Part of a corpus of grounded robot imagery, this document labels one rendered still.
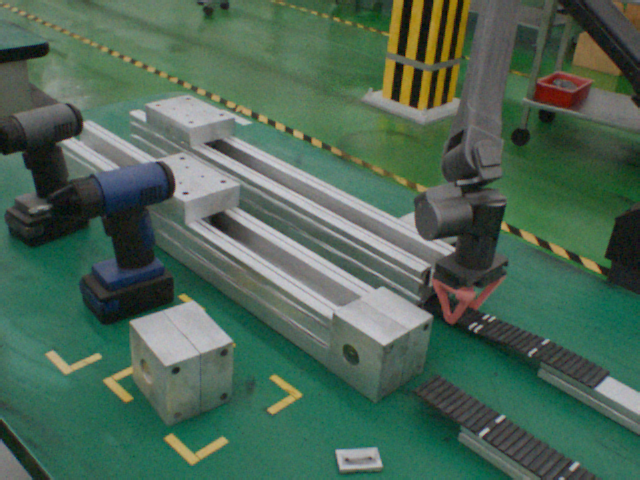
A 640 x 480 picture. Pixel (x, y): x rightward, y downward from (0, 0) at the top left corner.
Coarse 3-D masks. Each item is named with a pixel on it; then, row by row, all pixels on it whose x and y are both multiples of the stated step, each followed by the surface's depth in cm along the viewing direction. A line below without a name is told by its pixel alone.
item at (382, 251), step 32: (224, 160) 136; (256, 160) 139; (256, 192) 130; (288, 192) 126; (320, 192) 128; (288, 224) 127; (320, 224) 121; (352, 224) 117; (384, 224) 119; (320, 256) 122; (352, 256) 116; (384, 256) 111; (416, 256) 116; (416, 288) 108
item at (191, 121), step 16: (160, 112) 144; (176, 112) 145; (192, 112) 145; (208, 112) 146; (224, 112) 147; (160, 128) 146; (176, 128) 142; (192, 128) 138; (208, 128) 141; (224, 128) 144; (192, 144) 140; (208, 144) 145
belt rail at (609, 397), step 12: (540, 372) 100; (552, 372) 99; (564, 384) 98; (576, 384) 96; (600, 384) 95; (612, 384) 95; (576, 396) 97; (588, 396) 96; (600, 396) 94; (612, 396) 93; (624, 396) 94; (636, 396) 94; (600, 408) 95; (612, 408) 94; (624, 408) 92; (636, 408) 92; (624, 420) 93; (636, 420) 91; (636, 432) 92
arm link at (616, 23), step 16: (560, 0) 120; (576, 0) 118; (592, 0) 118; (608, 0) 119; (576, 16) 120; (592, 16) 118; (608, 16) 118; (624, 16) 120; (592, 32) 120; (608, 32) 119; (624, 32) 119; (608, 48) 120; (624, 48) 119; (624, 64) 121
